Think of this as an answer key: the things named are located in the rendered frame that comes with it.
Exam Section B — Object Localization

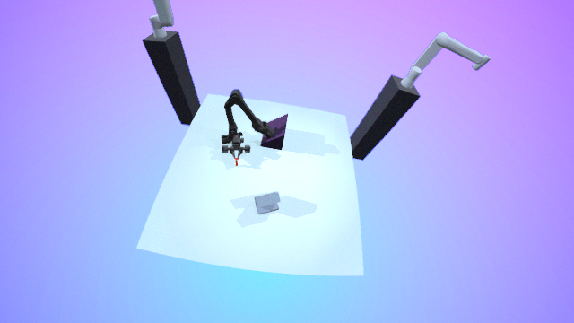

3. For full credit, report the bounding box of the light blue sloped panel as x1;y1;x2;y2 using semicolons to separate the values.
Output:
254;192;281;214

